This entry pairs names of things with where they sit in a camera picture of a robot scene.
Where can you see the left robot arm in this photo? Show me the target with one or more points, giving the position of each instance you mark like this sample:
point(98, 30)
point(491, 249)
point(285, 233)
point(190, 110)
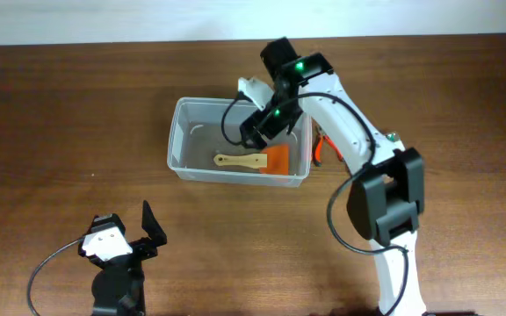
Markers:
point(118, 288)

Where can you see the clear screwdriver bit case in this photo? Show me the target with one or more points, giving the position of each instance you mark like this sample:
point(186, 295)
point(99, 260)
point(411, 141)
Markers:
point(393, 137)

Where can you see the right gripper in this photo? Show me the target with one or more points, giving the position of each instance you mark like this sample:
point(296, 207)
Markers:
point(255, 129)

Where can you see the wooden-handled orange scraper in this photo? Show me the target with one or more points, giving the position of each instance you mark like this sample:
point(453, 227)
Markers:
point(271, 160)

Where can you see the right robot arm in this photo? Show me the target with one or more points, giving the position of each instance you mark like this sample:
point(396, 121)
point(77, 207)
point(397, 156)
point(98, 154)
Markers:
point(386, 185)

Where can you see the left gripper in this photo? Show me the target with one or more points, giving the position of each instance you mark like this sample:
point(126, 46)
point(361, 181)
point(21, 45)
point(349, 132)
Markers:
point(139, 247)

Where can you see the small red-handled pliers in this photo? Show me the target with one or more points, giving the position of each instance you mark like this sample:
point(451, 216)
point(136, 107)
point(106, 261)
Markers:
point(321, 139)

